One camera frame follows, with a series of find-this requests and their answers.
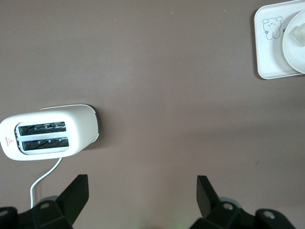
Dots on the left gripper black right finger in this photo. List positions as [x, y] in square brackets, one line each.
[207, 202]

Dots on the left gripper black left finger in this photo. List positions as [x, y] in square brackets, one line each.
[71, 202]

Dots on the round cream plate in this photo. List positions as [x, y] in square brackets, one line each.
[291, 52]

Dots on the small white steamed bun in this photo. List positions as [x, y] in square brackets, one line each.
[300, 34]

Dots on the cream rabbit print tray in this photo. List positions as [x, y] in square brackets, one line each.
[269, 62]

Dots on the cream two-slot toaster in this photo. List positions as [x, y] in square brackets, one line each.
[81, 128]

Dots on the brown table cover cloth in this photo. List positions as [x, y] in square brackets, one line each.
[166, 83]

